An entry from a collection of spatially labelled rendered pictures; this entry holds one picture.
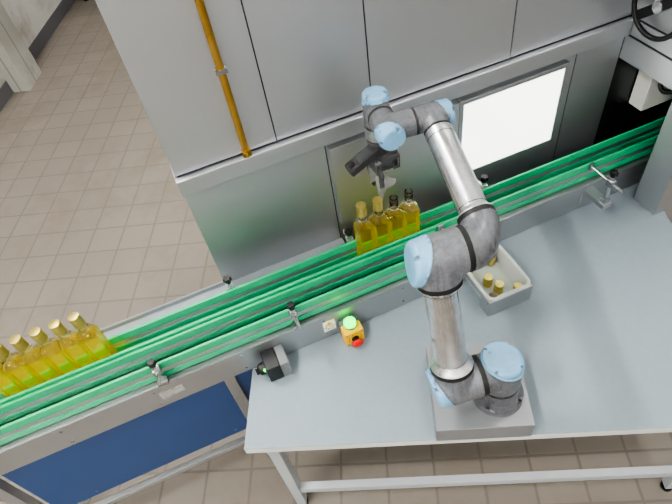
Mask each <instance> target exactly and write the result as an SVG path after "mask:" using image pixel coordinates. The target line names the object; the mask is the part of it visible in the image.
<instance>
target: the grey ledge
mask: <svg viewBox="0 0 672 504"><path fill-rule="evenodd" d="M343 244H345V242H344V240H343V239H342V238H340V239H337V240H334V241H332V242H329V243H327V244H324V245H322V246H319V247H317V248H314V249H312V250H309V251H307V252H304V253H302V254H299V255H296V256H294V257H291V258H289V259H286V260H284V261H281V262H279V263H276V264H274V265H271V266H269V267H266V268H264V269H261V270H259V271H256V272H253V273H251V274H248V275H246V276H243V277H241V278H238V279H236V280H233V281H231V282H233V284H234V287H237V286H240V285H242V284H245V283H247V282H250V281H252V280H255V279H257V278H260V277H262V276H265V275H267V274H270V273H272V272H275V271H277V270H280V269H282V268H285V267H287V266H290V265H292V264H295V263H297V262H300V261H302V260H305V259H307V258H310V257H313V256H315V255H318V254H320V253H323V252H325V251H328V250H330V249H333V248H335V247H338V246H340V245H343ZM224 291H227V287H226V284H224V283H223V281H221V282H219V283H216V284H214V285H211V286H209V287H206V288H204V289H201V290H199V291H196V292H193V293H191V294H188V295H186V296H183V297H181V298H178V299H176V300H173V301H171V302H168V303H165V304H163V305H160V306H158V307H155V308H153V309H150V310H148V311H145V312H143V313H140V314H138V315H135V316H132V317H130V318H127V319H125V320H122V321H120V322H117V323H115V324H112V325H110V326H107V327H105V328H102V329H100V330H101V331H102V333H103V334H104V335H105V336H106V337H107V338H109V337H111V336H114V335H116V334H119V333H121V332H124V331H126V330H129V329H131V328H134V327H136V326H139V325H141V324H144V323H146V322H149V321H151V320H154V319H157V318H159V317H162V316H164V315H167V314H169V313H172V312H174V311H177V310H179V309H182V308H184V307H187V306H189V305H192V304H194V303H197V302H199V301H202V300H204V299H207V298H209V297H212V296H214V295H217V294H219V293H222V292H224Z"/></svg>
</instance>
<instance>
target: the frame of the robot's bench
mask: <svg viewBox="0 0 672 504"><path fill-rule="evenodd" d="M267 453H268V454H269V456H270V458H271V460H272V461H273V463H274V465H275V466H276V468H277V470H278V472H279V473H280V475H281V477H282V478H283V480H284V482H285V484H286V485H287V487H288V489H289V490H290V492H291V494H292V496H293V497H294V499H295V501H296V502H297V504H308V498H307V492H330V491H353V490H376V489H399V488H422V487H445V486H468V485H492V484H515V483H538V482H561V481H584V480H607V479H630V478H653V477H663V478H662V481H661V482H660V487H661V488H662V489H663V490H664V491H666V492H670V491H671V490H672V465H666V466H644V467H622V468H600V469H578V470H556V471H533V472H511V473H489V474H467V475H445V476H423V477H401V478H378V479H356V480H334V481H312V482H300V480H299V478H298V476H297V474H296V472H295V470H294V468H293V466H292V464H291V462H290V461H289V459H288V457H287V455H286V453H285V452H267Z"/></svg>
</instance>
